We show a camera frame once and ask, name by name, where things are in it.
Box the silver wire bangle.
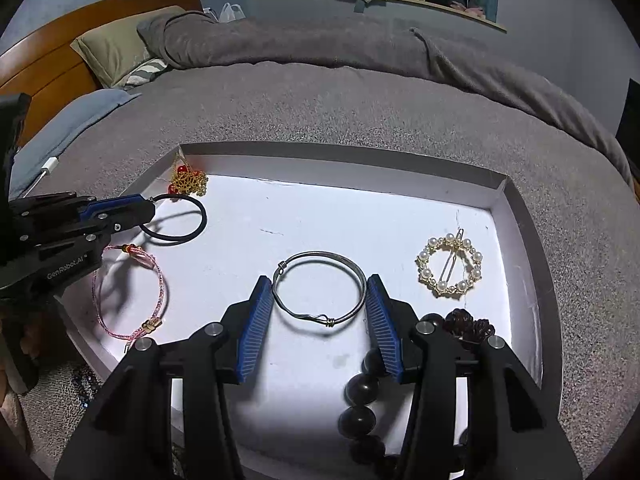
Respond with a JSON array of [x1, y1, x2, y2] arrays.
[[272, 251, 367, 328]]

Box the striped pillow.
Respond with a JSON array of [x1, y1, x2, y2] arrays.
[[122, 57, 168, 90]]

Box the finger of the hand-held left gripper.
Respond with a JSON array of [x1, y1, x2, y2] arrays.
[[10, 191, 153, 222], [20, 205, 157, 250]]

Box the white charging cable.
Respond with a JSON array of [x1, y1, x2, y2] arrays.
[[22, 157, 58, 196]]

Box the black television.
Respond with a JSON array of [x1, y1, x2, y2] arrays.
[[615, 77, 640, 161]]

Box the blue-grey pillow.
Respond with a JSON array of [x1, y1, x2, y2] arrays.
[[10, 89, 143, 201]]

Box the grey cardboard box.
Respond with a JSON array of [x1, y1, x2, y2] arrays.
[[52, 141, 563, 480]]

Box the pink cord bracelet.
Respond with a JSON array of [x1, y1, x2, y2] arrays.
[[92, 243, 170, 343]]

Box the white plastic bag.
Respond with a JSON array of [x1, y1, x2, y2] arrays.
[[202, 2, 246, 23]]

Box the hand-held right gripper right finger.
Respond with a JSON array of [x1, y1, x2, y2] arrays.
[[365, 274, 583, 480]]

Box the grey rolled duvet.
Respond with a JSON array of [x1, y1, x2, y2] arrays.
[[137, 10, 633, 186]]

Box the wooden headboard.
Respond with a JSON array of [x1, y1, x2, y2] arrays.
[[0, 0, 203, 136]]

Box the person's left hand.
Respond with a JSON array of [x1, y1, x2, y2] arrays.
[[0, 312, 48, 448]]

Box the wooden window shelf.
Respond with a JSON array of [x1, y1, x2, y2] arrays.
[[313, 0, 507, 33]]

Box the olive pillow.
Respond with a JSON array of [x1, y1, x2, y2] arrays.
[[70, 5, 188, 90]]

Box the round pearl hair clip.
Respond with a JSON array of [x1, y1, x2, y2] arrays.
[[416, 228, 484, 297]]

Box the dark wooden bead bracelet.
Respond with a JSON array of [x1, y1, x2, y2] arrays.
[[337, 309, 496, 466]]

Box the gold and red ornament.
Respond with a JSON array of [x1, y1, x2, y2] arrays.
[[167, 158, 208, 198]]

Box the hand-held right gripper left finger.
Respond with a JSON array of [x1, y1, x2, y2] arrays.
[[54, 275, 274, 480]]

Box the black hair tie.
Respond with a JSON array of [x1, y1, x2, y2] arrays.
[[139, 194, 208, 246]]

